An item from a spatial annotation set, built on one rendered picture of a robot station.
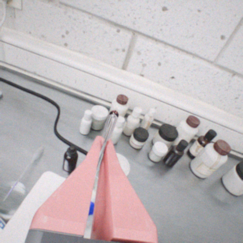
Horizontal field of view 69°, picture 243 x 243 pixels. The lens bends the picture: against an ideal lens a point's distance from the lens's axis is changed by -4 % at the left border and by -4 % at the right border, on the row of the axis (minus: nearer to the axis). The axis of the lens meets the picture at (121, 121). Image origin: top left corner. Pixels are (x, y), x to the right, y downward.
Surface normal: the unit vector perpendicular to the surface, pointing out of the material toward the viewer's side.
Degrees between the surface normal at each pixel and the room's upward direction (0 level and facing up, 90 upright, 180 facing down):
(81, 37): 90
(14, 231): 0
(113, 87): 90
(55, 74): 90
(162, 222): 0
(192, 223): 0
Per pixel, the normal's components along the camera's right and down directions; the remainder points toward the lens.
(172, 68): -0.22, 0.63
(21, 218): 0.28, -0.69
